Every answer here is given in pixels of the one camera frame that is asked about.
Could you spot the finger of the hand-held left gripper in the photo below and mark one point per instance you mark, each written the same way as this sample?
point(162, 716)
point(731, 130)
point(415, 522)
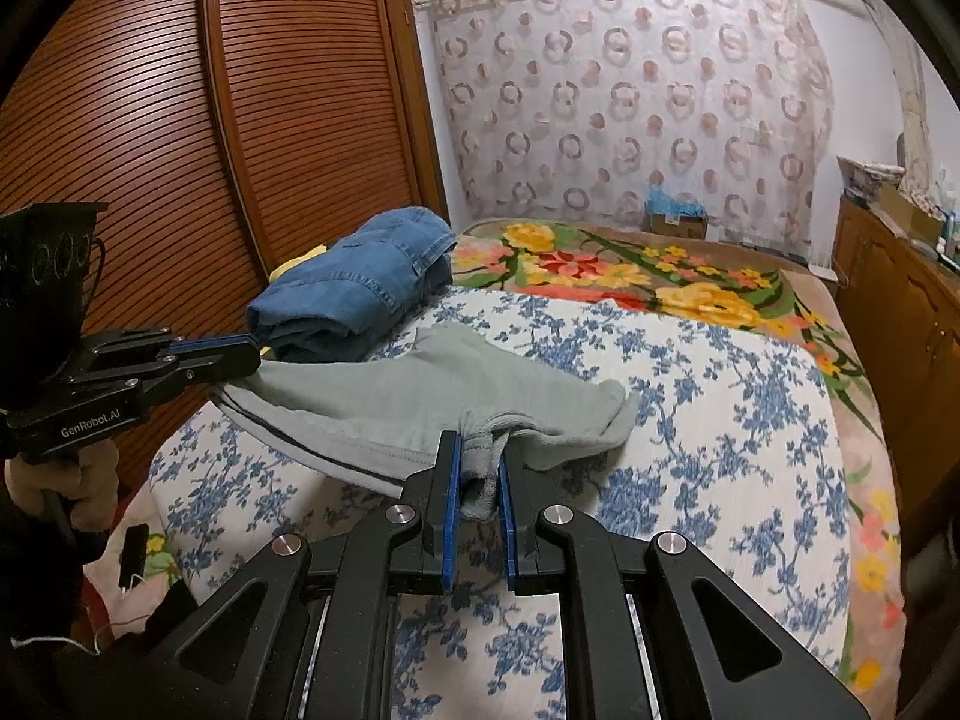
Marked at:
point(210, 343)
point(217, 366)

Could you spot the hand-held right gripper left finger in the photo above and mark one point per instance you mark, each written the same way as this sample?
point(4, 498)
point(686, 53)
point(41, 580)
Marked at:
point(450, 510)

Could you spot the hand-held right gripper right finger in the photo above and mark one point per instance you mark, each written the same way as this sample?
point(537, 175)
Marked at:
point(508, 540)

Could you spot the grey-green polo shirt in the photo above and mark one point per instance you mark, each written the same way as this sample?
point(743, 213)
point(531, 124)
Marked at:
point(375, 405)

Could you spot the person's left hand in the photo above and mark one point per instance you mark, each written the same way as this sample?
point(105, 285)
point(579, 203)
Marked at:
point(82, 487)

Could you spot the yellow plush toy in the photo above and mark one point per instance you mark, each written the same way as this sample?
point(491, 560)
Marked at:
point(296, 264)

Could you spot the folded blue jeans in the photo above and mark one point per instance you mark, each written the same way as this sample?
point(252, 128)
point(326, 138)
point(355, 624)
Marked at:
point(352, 277)

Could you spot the small black device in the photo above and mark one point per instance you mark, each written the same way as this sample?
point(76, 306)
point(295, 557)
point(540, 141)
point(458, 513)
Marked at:
point(135, 555)

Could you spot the blue floral bedsheet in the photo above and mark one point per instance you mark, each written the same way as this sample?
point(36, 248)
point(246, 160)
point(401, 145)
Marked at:
point(712, 465)

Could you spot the wooden louvered wardrobe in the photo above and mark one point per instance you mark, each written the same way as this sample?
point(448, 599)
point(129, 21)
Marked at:
point(262, 127)

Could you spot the flower printed blanket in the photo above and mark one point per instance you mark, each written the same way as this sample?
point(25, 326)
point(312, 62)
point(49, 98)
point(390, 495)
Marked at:
point(600, 262)

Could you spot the small cardboard box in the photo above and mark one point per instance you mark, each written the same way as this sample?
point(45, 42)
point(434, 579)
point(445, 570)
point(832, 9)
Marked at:
point(679, 229)

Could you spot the blue plastic bag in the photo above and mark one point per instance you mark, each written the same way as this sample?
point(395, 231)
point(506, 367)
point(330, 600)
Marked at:
point(671, 202)

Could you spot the wooden cabinet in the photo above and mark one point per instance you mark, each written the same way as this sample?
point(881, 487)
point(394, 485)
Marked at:
point(900, 315)

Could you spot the stack of papers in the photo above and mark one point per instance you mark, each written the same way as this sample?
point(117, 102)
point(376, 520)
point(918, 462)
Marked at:
point(870, 176)

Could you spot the open brown box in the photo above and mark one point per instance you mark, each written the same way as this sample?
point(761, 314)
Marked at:
point(911, 214)

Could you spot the group of small bottles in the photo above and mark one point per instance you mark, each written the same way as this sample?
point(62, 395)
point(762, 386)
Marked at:
point(951, 240)

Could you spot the tied lace curtain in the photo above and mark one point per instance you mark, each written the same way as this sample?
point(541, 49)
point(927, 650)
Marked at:
point(915, 112)

